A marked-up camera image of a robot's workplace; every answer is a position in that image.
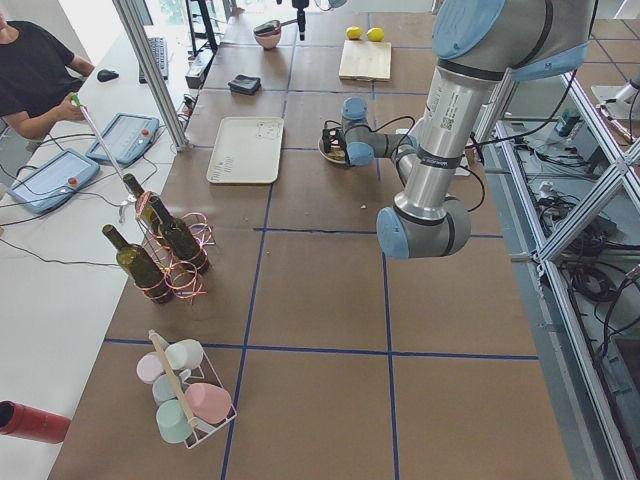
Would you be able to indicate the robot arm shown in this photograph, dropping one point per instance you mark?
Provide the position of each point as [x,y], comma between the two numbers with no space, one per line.
[332,4]
[476,43]

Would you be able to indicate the mint green cup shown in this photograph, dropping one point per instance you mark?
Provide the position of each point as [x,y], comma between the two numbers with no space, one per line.
[172,422]

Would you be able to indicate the teach pendant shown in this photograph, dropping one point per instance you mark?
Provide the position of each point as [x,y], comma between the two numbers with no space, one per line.
[128,136]
[55,182]

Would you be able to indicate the near teach pendant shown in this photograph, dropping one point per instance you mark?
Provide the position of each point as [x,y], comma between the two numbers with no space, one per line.
[55,182]

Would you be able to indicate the pink bowl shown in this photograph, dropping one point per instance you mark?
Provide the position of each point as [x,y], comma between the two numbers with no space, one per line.
[268,42]

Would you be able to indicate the aluminium frame post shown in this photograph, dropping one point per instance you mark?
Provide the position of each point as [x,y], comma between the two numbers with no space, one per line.
[134,28]

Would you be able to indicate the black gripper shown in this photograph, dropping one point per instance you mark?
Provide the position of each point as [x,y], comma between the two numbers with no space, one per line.
[300,11]
[334,139]

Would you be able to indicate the lemon half right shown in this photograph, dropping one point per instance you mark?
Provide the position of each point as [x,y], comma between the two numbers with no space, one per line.
[375,34]

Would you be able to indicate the grey cup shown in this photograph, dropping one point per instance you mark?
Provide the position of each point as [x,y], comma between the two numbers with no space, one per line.
[162,390]

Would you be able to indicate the lemon half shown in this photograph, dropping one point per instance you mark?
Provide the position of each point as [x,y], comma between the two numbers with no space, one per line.
[375,34]
[353,33]

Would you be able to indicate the light pink cup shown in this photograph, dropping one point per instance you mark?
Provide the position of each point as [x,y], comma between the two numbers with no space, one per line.
[149,368]

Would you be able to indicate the copper wire bottle rack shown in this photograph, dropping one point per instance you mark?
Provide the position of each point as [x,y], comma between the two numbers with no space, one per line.
[182,277]

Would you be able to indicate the far teach pendant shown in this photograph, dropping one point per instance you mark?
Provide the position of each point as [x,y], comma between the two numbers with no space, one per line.
[128,136]

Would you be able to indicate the dark green bottle left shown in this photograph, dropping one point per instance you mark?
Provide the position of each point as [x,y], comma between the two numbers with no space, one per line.
[178,236]

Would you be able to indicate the white plate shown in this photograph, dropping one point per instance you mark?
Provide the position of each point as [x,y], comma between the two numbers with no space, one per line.
[326,157]

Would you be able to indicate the person in black shirt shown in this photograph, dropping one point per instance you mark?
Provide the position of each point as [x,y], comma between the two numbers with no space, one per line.
[38,76]

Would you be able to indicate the white cup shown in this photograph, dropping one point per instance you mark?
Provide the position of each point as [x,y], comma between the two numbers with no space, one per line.
[184,354]

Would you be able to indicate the black computer mouse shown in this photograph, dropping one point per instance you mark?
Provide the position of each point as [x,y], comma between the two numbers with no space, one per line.
[105,75]

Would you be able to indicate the dark green bottle front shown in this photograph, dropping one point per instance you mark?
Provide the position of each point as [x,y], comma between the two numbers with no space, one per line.
[140,267]

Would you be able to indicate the steel scoop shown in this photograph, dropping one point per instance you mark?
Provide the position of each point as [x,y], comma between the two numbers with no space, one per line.
[272,27]

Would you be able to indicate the pink stick tool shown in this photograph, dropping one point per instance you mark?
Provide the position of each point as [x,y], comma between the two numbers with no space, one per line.
[130,199]

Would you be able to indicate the white wire cup rack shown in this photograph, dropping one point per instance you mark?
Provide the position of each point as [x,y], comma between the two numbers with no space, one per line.
[181,380]

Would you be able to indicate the wooden cutting board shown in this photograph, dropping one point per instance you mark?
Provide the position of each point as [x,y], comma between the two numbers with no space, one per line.
[365,61]

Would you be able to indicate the cream bear tray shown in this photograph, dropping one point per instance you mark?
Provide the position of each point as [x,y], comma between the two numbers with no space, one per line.
[247,150]

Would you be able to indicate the grey folded cloth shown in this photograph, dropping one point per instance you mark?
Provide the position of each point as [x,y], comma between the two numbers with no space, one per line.
[247,85]

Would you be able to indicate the lemon half left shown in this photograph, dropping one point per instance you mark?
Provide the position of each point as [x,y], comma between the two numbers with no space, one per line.
[353,33]

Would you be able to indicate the black keyboard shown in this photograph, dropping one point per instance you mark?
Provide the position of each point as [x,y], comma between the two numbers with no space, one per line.
[159,50]

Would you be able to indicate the dark green bottle back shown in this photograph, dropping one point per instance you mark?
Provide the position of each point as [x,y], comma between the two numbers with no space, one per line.
[137,192]

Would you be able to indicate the red cylinder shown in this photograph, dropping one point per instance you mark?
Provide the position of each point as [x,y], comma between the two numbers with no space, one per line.
[30,423]

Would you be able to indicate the dark green bottle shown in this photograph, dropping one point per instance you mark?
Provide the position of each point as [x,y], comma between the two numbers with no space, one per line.
[178,236]
[137,192]
[140,267]

